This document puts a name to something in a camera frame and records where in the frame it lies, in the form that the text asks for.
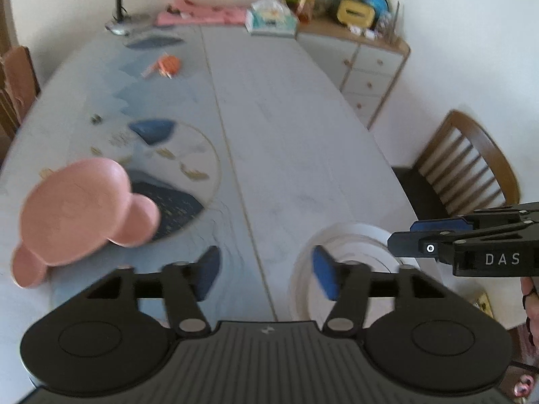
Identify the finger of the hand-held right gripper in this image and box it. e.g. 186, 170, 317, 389
387, 231, 454, 260
410, 217, 469, 234

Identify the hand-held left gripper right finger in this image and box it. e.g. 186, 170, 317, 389
311, 245, 454, 332

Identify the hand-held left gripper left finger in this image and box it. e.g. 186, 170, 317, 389
86, 245, 222, 337

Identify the white plate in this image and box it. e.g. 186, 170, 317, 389
288, 222, 444, 325

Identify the pink bear-shaped plate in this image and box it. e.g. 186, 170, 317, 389
10, 158, 162, 289

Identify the person's right forearm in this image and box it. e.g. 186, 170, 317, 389
520, 275, 539, 348

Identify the wooden slatted chair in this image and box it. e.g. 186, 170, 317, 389
391, 109, 521, 220

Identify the blue printed table runner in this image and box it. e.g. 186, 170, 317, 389
82, 25, 264, 323

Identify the white drawer cabinet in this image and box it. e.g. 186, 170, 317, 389
297, 20, 412, 131

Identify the orange toy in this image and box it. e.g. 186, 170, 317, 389
157, 53, 182, 79

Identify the yellow box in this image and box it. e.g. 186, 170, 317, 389
337, 0, 378, 27

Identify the pink cloth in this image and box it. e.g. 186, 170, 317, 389
157, 0, 249, 27

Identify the tissue box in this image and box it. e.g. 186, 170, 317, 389
245, 0, 298, 37

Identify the wooden chair with pink cover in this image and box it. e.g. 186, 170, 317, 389
0, 45, 41, 140

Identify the desk lamp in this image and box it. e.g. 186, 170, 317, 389
104, 0, 153, 37

